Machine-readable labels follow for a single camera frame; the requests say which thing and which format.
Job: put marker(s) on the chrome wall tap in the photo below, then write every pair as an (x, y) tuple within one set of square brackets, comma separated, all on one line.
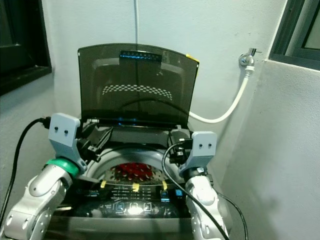
[(247, 57)]

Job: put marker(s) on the red perforated drum pulsator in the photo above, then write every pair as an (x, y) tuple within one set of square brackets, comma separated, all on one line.
[(134, 171)]

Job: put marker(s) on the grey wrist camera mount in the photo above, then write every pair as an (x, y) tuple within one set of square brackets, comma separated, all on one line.
[(200, 147), (64, 131)]

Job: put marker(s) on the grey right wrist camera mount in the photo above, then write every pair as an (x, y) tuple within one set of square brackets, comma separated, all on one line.
[(200, 147)]

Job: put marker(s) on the smoked transparent washer lid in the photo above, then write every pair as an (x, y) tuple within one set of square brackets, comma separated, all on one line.
[(137, 85)]

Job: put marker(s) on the narrow black window frame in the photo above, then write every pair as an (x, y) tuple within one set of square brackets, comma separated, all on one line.
[(290, 35)]

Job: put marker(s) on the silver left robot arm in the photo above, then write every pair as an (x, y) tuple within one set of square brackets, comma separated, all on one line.
[(40, 190)]

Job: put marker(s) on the top-loading washing machine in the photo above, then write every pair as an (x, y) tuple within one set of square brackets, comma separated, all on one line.
[(130, 210)]

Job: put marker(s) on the wide black window frame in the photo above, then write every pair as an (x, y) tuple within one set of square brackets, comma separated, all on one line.
[(42, 50)]

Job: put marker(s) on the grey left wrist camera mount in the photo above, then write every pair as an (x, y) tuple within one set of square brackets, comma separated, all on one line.
[(64, 131)]

